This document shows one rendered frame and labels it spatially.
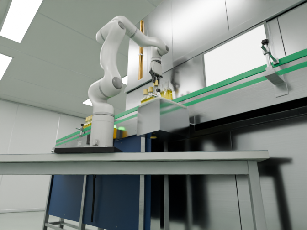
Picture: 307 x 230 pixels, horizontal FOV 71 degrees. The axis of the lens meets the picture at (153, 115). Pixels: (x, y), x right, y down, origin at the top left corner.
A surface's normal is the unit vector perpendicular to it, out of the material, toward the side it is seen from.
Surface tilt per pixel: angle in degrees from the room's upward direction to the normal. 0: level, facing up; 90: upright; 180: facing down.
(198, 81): 90
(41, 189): 90
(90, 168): 90
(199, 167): 90
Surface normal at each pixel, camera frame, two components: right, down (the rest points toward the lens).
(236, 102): -0.73, -0.22
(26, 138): 0.68, -0.23
